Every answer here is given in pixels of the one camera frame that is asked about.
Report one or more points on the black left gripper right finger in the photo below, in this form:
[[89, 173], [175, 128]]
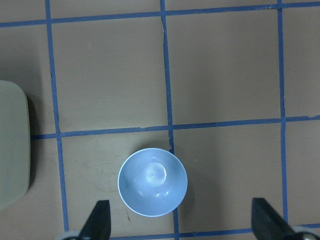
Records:
[[267, 224]]

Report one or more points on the blue bowl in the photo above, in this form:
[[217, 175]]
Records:
[[152, 182]]

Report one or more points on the pale green square plate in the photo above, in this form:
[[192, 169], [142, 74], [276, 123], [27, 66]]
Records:
[[15, 149]]

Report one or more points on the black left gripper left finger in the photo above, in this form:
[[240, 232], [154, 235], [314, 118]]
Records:
[[98, 224]]

